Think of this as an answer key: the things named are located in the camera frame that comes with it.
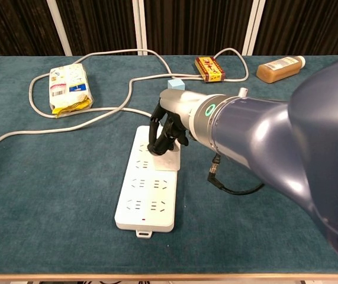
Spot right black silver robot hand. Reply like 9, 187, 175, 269
147, 88, 208, 156

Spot white plug adapter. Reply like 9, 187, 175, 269
153, 140, 182, 172

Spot white power strip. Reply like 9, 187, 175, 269
114, 125, 181, 239

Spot light blue cube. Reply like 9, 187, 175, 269
167, 78, 186, 91

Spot red yellow carton box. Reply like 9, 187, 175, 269
194, 56, 227, 83

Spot brown liquid bottle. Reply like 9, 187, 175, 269
256, 55, 307, 85

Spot white yellow snack bag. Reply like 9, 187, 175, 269
49, 63, 94, 118

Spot blue table cloth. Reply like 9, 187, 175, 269
0, 54, 338, 276

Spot black wrist cable with connector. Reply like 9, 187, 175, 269
207, 153, 265, 196

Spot white double partition post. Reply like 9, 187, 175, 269
131, 0, 149, 56

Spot white slanted partition post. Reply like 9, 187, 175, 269
46, 0, 73, 56

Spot grey power strip cable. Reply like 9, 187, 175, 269
0, 49, 250, 157

